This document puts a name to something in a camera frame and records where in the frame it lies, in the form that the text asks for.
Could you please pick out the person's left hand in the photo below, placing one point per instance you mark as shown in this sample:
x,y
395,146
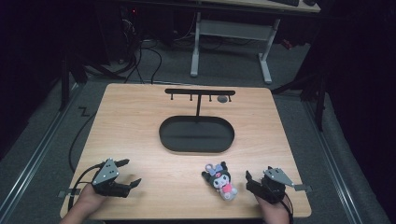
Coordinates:
x,y
90,199

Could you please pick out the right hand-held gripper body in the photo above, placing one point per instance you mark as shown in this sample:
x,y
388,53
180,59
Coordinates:
x,y
277,177

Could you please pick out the black metal stand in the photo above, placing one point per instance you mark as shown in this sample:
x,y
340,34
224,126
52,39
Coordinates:
x,y
67,81
314,93

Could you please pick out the black computer mouse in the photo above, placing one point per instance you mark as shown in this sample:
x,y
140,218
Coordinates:
x,y
309,2

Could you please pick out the person's right hand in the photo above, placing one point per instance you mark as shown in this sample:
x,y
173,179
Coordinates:
x,y
274,211

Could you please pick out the black and pink plush toy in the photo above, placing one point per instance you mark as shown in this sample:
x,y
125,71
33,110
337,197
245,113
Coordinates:
x,y
221,182

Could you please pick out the metal floor rail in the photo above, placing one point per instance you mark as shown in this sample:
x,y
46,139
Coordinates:
x,y
34,158
336,165

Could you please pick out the white-legged desk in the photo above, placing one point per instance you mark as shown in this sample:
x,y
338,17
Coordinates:
x,y
232,29

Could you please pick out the black hook rack with tray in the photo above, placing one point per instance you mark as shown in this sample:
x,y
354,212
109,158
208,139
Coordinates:
x,y
196,134

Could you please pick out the grey round table grommet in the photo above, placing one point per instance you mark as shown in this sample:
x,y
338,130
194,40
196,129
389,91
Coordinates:
x,y
222,99

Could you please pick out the black computer tower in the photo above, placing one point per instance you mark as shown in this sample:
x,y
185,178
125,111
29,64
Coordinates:
x,y
130,31

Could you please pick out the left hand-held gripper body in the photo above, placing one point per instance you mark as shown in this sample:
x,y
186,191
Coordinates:
x,y
106,175

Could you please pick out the red small object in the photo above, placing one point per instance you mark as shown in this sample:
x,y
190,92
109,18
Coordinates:
x,y
287,44

